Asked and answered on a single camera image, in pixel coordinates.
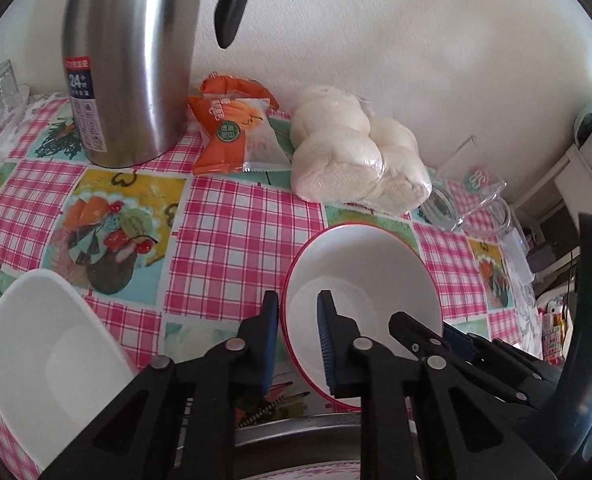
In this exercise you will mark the strawberry print bowl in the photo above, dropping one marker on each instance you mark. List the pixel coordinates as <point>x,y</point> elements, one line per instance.
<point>365,270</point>

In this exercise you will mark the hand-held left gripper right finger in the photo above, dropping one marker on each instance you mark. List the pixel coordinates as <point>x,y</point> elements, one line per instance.
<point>326,345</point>

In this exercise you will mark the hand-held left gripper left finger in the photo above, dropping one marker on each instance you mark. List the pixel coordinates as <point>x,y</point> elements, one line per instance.
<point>272,345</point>

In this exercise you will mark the white power strip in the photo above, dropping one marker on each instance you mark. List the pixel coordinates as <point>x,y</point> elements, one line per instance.
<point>518,257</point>

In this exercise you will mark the clear glass mug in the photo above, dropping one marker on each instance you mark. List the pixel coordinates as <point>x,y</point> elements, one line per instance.
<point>470,195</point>

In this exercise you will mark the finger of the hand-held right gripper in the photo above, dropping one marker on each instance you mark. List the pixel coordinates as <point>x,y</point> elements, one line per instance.
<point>460,342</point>
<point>425,342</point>

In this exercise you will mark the black charger plug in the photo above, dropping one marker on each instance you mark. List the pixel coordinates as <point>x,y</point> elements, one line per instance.
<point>543,255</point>

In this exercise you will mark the white square bowl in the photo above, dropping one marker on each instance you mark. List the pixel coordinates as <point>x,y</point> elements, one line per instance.
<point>51,360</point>

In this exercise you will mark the bag of white steamed buns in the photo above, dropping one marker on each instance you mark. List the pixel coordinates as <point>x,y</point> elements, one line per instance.
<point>346,155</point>

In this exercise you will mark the stainless steel thermos jug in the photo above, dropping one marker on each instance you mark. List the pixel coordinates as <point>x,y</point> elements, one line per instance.
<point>126,60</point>

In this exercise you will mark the orange and white snack packet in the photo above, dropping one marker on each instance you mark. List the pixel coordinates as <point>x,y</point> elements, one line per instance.
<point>231,140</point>

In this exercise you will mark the small clear glass cup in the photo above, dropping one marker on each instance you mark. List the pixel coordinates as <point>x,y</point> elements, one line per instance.
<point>1,85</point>

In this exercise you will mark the white carved shelf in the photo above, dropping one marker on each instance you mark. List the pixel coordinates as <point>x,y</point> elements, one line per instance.
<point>570,170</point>

